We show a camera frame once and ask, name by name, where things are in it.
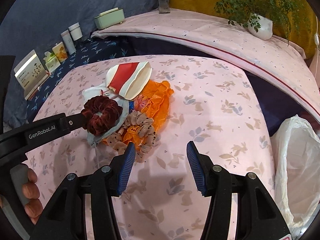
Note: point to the green potted plant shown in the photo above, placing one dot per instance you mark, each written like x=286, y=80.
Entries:
x=285, y=14

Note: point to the white trash bag bin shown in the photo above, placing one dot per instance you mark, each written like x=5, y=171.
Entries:
x=295, y=148

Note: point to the person's left hand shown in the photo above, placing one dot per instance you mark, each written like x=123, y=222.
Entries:
x=30, y=190

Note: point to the white cosmetic jar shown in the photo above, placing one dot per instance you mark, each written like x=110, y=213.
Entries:
x=75, y=31

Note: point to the beige dotted scrunchie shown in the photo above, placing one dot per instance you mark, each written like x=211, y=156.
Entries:
x=138, y=129

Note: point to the navy leaf print cloth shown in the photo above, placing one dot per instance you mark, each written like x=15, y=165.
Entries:
x=93, y=50

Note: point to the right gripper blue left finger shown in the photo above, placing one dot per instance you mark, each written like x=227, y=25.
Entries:
x=127, y=160

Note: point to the orange plastic snack bag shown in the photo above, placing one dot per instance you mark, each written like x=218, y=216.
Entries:
x=154, y=101

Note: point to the dark red velvet scrunchie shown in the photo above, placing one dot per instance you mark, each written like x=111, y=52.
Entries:
x=100, y=114

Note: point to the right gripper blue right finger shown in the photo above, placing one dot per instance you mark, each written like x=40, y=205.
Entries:
x=195, y=162

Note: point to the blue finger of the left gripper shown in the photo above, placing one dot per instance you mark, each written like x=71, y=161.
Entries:
x=75, y=121

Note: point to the pink dotted tablecloth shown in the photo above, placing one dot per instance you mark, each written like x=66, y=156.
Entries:
x=272, y=60

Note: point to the green flower small box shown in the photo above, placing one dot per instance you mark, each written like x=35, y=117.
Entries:
x=51, y=61

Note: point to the blue hanging cloth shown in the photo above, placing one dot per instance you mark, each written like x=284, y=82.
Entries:
x=38, y=24

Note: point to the orange flower small box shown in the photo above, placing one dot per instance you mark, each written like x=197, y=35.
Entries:
x=60, y=52

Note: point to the white calendar card stand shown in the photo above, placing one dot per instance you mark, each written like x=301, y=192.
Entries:
x=30, y=74

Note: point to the mint green tissue box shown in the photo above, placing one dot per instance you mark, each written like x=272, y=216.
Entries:
x=109, y=18

